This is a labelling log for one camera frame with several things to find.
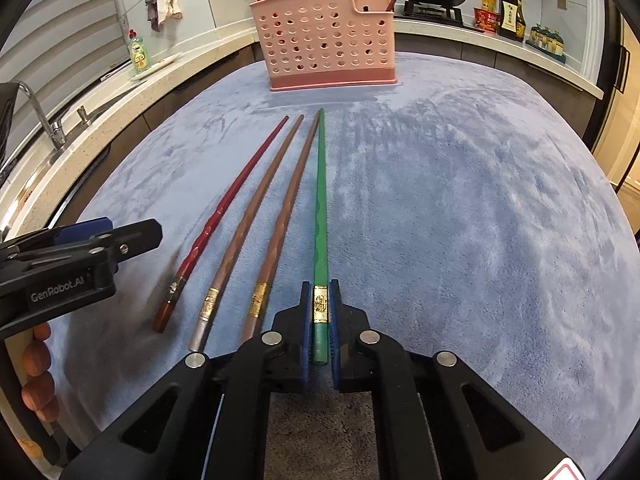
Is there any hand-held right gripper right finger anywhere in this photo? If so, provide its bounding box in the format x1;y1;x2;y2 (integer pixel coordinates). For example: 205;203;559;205
330;280;573;480

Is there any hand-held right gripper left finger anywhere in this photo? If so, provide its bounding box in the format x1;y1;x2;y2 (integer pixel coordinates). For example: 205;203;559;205
60;280;313;480

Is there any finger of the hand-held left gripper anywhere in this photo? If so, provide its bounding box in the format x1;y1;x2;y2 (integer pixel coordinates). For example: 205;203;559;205
0;218;164;262
30;217;114;237

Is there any brown chopstick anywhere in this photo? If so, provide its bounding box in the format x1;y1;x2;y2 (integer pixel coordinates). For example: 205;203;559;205
187;114;306;353
239;111;322;343

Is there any green chopstick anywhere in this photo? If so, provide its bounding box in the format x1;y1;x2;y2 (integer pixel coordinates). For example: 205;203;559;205
310;107;333;365

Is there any pink perforated utensil holder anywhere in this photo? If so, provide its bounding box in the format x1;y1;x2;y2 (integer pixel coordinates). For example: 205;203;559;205
248;0;399;92

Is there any person's left hand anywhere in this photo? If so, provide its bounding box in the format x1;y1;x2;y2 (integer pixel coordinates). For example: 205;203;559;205
21;321;61;423

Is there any chrome faucet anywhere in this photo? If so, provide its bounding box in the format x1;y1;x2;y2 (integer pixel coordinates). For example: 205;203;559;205
17;81;68;151

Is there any blue-grey table cloth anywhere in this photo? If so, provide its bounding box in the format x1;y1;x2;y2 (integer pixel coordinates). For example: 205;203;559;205
47;52;640;480

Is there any green dish soap bottle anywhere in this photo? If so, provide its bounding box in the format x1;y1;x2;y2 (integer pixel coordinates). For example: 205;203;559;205
127;29;152;78

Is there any white window blind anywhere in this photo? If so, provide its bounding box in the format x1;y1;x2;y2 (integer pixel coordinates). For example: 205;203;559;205
0;0;131;106

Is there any purple hanging cloth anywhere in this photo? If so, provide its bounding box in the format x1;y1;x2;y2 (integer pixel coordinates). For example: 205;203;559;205
139;0;163;33

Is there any black gas stove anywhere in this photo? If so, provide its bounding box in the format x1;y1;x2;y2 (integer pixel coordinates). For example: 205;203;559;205
395;0;488;31

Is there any red noodle cup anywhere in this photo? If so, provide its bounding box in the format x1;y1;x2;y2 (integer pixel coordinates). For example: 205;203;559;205
472;7;501;33

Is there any seasoning jar set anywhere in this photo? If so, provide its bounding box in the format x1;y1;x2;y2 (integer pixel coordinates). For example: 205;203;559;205
529;24;568;65

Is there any dark soy sauce bottle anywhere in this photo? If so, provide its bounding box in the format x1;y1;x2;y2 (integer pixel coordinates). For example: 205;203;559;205
497;0;527;43

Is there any tall dark cabinet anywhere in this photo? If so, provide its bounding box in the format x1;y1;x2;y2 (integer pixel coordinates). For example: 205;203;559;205
582;0;640;196

